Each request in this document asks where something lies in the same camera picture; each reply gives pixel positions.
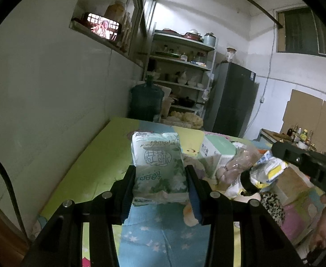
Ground metal kitchen shelf rack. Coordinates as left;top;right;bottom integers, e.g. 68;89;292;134
144;28;217;117

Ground kitchen counter with bottles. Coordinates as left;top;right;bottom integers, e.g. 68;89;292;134
256;124;317;151

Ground black cable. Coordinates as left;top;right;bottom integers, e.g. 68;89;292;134
0;145;30;242

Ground leopard print soft item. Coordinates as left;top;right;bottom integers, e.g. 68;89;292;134
260;192;286;227

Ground pink plush toy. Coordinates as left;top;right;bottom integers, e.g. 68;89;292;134
215;146;261;186

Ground person's right hand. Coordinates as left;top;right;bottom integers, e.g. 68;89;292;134
309;194;326;251

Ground dark grey refrigerator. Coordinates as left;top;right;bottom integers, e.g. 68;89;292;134
203;62;258;138

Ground dark window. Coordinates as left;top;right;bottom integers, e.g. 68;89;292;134
277;7;326;57

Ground blue water jug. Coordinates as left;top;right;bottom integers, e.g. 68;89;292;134
128;75;164;122

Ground brown cardboard wall panel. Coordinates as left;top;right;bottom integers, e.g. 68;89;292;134
281;90;326;152

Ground colourful foam play mat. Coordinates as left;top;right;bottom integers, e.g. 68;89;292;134
22;132;323;266

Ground green white cardboard box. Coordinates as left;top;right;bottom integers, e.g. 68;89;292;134
198;134;237;178

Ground glass jar on refrigerator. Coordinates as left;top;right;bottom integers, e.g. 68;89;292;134
226;47;237;62

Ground green white tissue pack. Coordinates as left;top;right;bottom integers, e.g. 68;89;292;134
131;131;188;207

